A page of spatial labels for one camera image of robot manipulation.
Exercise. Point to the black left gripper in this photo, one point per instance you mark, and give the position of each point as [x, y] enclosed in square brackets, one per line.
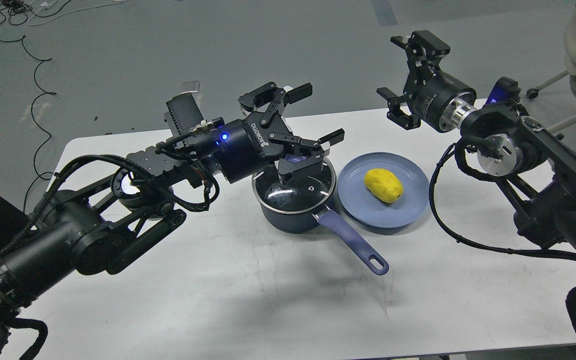
[245, 146]

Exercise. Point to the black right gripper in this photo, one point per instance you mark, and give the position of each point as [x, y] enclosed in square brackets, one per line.
[429, 91]

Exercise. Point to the glass lid purple knob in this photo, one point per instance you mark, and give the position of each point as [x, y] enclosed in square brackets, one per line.
[302, 195]

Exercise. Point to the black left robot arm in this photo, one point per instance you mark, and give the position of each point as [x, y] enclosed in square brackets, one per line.
[103, 212]

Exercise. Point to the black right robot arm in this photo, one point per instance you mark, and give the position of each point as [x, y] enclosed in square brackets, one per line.
[490, 264]

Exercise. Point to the blue round plate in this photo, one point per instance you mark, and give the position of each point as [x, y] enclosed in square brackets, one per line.
[366, 208]

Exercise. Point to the small clear floor card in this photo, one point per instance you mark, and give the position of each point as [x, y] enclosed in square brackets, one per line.
[190, 87]

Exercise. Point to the dark blue saucepan purple handle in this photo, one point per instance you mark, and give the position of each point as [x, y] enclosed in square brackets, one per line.
[326, 215]

